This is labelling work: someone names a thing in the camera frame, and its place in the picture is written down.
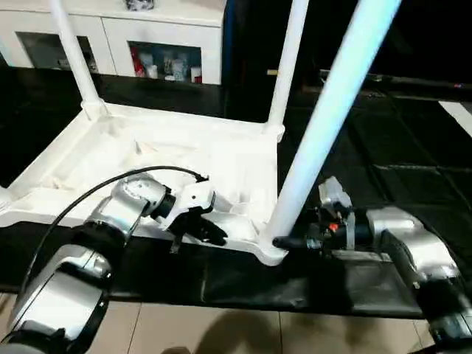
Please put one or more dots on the white plastic table top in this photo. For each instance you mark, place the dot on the white plastic table top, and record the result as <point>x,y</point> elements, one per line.
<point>147,155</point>

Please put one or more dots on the white plastic table leg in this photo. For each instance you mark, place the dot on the white plastic table leg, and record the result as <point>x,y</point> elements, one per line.
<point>332,110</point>
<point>286,66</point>
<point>74,59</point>

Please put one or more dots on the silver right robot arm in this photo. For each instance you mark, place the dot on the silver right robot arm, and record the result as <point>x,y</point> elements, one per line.
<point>413,251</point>

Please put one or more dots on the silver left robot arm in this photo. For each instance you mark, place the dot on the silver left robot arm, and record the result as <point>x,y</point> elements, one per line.
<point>96,236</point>

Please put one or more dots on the black mat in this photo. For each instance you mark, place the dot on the black mat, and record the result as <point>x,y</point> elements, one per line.
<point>413,162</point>

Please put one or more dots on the small brown label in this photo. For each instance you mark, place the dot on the small brown label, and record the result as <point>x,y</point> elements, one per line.
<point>272,72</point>

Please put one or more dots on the white flat strip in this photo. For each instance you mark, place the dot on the white flat strip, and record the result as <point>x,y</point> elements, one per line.
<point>457,116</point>

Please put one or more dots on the black flat monitor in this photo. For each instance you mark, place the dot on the black flat monitor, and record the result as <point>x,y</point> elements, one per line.
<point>413,80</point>

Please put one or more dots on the black cabinet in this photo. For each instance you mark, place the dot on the black cabinet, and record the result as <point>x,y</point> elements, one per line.
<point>251,44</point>

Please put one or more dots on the white glass-door cabinet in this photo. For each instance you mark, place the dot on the white glass-door cabinet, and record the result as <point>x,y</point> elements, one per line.
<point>110,40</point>

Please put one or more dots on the grey object on cabinet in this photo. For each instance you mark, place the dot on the grey object on cabinet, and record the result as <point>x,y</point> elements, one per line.
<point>139,4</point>

